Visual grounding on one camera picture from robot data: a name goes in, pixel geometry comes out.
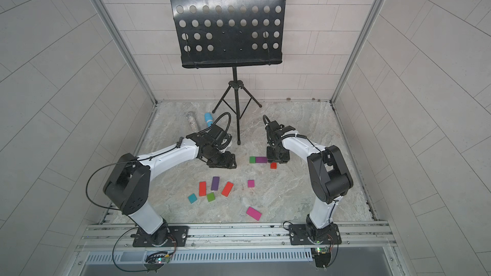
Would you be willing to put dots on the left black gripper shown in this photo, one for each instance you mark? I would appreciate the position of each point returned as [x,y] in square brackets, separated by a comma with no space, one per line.
[223,161]

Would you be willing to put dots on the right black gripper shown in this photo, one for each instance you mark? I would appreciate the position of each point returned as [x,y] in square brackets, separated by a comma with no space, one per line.
[277,154]

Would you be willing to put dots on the purple rectangular block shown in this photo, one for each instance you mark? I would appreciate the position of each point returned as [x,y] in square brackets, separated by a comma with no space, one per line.
[261,160]

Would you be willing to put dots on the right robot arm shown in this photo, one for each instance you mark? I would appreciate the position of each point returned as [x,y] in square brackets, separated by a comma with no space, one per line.
[328,173]

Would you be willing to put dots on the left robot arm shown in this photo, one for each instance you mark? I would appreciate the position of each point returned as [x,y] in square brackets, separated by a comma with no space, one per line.
[129,183]

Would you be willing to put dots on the dark purple upright block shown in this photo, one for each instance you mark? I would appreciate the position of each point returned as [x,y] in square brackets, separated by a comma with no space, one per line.
[215,183]

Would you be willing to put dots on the green block lower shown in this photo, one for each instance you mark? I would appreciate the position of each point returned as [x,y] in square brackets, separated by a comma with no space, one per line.
[211,197]

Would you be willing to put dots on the blue microphone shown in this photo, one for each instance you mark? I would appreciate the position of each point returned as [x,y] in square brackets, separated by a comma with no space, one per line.
[209,119]

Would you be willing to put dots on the teal square block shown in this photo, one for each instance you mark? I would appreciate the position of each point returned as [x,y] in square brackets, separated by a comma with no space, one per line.
[192,198]

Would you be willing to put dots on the glittery silver microphone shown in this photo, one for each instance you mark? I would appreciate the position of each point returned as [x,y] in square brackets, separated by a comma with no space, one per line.
[192,122]

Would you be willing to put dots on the magenta rectangular block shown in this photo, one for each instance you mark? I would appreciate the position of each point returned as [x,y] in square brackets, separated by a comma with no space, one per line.
[255,214]

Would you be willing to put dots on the right circuit board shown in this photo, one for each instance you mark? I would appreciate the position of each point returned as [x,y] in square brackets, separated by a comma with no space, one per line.
[322,257]

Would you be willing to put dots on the circuit board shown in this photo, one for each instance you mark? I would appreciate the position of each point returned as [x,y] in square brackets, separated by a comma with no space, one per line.
[157,260]
[322,257]

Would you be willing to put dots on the left circuit board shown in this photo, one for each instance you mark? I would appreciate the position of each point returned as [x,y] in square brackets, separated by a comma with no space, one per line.
[157,260]

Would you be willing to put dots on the black perforated music stand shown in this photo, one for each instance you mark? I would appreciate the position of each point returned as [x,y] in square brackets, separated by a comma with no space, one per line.
[229,33]

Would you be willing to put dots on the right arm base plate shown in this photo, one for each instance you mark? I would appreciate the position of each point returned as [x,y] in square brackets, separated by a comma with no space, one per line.
[299,234]

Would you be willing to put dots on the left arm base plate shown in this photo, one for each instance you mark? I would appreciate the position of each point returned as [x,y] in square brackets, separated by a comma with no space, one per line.
[165,236]

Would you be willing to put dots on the aluminium front rail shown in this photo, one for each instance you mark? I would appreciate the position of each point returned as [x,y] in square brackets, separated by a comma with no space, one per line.
[206,236]

